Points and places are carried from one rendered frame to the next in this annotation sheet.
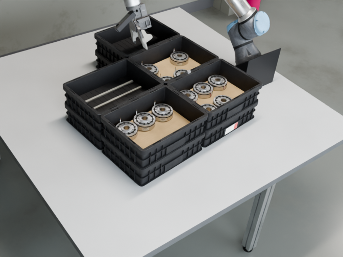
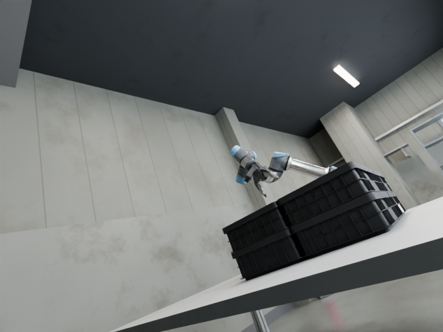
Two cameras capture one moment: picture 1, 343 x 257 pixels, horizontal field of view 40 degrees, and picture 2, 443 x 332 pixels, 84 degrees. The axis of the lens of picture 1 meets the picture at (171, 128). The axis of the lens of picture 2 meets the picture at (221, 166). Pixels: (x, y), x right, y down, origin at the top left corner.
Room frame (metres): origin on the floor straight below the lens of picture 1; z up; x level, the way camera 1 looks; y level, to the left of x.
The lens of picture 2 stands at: (0.69, 0.62, 0.76)
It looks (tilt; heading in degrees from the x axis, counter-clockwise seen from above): 22 degrees up; 350
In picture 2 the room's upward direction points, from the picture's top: 22 degrees counter-clockwise
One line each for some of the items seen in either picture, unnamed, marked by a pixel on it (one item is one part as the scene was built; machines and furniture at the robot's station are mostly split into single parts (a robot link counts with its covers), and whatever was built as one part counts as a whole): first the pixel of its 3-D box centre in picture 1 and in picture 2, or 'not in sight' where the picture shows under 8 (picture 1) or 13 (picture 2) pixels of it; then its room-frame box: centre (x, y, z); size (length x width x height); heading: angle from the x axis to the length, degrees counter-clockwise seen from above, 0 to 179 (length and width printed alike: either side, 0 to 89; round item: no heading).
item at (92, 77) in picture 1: (114, 94); (274, 225); (1.85, 0.30, 0.87); 0.40 x 0.30 x 0.11; 136
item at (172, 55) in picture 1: (179, 56); not in sight; (2.26, -0.01, 0.86); 0.10 x 0.10 x 0.01
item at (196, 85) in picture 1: (202, 87); not in sight; (1.98, -0.14, 0.86); 0.10 x 0.10 x 0.01
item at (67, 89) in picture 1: (114, 85); (269, 215); (1.85, 0.30, 0.92); 0.40 x 0.30 x 0.02; 136
